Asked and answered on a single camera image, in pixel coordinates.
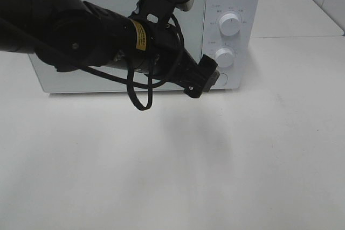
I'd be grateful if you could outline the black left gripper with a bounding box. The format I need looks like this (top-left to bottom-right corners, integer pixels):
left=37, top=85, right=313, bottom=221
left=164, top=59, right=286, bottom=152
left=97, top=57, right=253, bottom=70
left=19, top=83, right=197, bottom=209
left=130, top=0, right=220, bottom=98

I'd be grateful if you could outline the round door release button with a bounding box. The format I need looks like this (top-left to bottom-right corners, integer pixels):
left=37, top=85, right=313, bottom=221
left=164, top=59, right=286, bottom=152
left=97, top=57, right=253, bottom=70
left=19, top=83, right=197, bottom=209
left=216, top=73, right=228, bottom=89

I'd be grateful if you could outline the white microwave knob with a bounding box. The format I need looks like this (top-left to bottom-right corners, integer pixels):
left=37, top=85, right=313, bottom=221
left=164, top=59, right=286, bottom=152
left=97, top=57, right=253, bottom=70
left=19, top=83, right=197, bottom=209
left=218, top=12, right=241, bottom=36
left=215, top=48, right=234, bottom=68

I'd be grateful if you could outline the white microwave door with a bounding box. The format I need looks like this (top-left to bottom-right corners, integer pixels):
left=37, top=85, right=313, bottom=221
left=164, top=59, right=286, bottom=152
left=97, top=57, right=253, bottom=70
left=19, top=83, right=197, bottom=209
left=26, top=0, right=205, bottom=93

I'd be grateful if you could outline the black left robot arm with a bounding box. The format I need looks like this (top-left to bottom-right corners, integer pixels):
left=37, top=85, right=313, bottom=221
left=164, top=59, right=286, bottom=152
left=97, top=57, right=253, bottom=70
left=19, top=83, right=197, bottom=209
left=1, top=0, right=219, bottom=98

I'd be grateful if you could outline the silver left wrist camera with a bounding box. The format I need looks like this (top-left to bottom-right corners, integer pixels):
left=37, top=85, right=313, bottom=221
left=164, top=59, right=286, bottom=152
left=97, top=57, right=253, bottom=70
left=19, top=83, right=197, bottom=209
left=176, top=0, right=194, bottom=12

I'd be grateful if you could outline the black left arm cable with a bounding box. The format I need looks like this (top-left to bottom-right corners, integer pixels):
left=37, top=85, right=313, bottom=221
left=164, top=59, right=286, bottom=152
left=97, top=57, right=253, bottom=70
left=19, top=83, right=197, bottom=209
left=0, top=11, right=185, bottom=112

